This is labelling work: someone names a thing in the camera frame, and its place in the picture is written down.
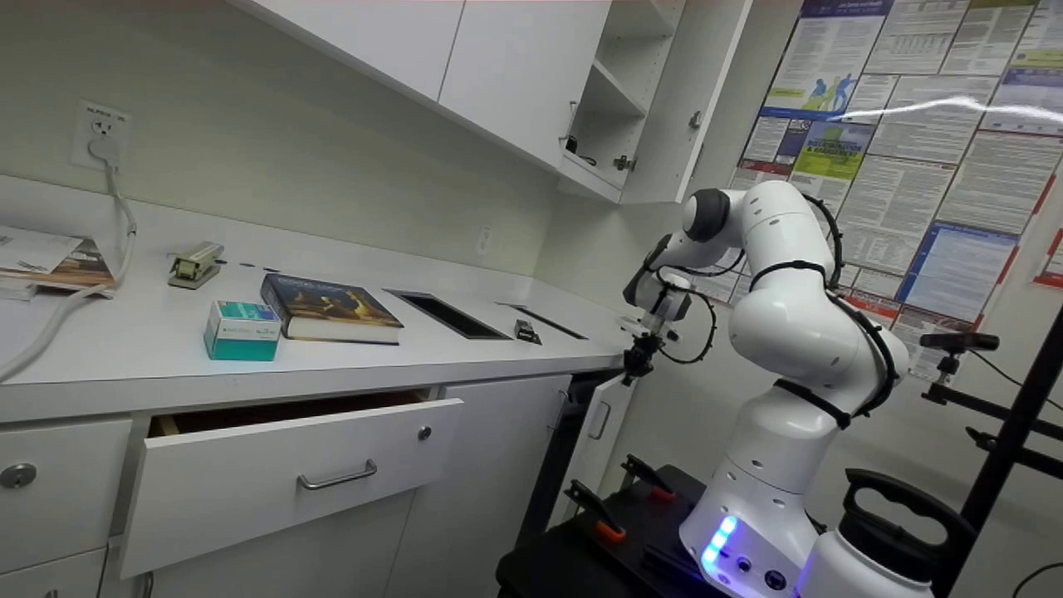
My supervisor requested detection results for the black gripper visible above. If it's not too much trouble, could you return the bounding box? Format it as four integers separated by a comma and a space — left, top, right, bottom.
618, 328, 668, 389

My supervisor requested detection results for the white base cabinet door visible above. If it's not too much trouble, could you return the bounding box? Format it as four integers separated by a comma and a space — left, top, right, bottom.
572, 371, 637, 505
139, 490, 422, 598
380, 371, 574, 598

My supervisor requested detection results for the white base cabinet door, closed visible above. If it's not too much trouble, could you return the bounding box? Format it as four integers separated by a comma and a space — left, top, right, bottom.
380, 371, 574, 598
139, 490, 422, 598

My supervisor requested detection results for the white open drawer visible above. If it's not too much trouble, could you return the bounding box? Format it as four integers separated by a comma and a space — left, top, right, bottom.
115, 391, 470, 582

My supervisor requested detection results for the black orange clamp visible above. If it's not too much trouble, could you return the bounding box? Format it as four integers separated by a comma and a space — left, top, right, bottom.
618, 453, 680, 510
563, 475, 630, 548

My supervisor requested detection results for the wide black counter opening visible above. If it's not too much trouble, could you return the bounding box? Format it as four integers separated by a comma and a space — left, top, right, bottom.
387, 286, 515, 345

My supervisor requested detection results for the black robot cart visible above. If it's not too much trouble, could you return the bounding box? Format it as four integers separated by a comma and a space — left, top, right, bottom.
493, 461, 724, 598

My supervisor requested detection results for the dark hardcover book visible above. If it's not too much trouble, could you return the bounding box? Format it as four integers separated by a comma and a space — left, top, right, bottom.
260, 269, 409, 348

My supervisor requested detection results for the large labor law poster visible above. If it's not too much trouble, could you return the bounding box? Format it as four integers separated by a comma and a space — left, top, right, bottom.
735, 0, 1063, 340

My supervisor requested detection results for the small teal box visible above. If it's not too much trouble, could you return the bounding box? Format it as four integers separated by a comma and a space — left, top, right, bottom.
201, 298, 287, 365

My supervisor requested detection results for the red framed small poster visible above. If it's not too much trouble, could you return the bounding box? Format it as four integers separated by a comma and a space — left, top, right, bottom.
1034, 224, 1063, 293

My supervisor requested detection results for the beige stapler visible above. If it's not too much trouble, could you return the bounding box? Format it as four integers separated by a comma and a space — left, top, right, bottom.
166, 240, 229, 295

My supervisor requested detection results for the white drawer with lock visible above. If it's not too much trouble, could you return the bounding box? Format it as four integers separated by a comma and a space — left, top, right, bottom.
0, 417, 139, 582

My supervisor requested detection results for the stack of papers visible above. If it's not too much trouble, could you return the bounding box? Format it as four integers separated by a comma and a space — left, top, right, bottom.
0, 224, 124, 301

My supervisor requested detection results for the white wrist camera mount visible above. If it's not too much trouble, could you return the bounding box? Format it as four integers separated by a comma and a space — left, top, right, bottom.
614, 312, 680, 340

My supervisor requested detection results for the white wall cabinet frame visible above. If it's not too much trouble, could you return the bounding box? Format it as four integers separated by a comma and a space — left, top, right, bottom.
554, 0, 690, 209

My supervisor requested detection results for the white wall cabinet door, open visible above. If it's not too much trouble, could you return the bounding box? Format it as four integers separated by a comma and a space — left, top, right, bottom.
618, 0, 759, 209

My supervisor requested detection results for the white container with black handle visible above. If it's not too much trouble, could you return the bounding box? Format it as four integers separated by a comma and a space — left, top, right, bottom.
793, 465, 981, 598

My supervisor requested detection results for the black camera tripod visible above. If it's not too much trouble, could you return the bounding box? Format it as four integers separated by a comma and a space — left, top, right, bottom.
918, 295, 1063, 598

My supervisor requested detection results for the thin white cord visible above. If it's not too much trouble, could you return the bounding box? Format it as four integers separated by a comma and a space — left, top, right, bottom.
826, 92, 1063, 131

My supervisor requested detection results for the white power cord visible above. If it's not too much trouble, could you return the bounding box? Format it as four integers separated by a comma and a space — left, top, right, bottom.
0, 137, 143, 387

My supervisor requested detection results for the white wall outlet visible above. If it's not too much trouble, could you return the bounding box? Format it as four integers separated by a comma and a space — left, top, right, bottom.
74, 101, 135, 172

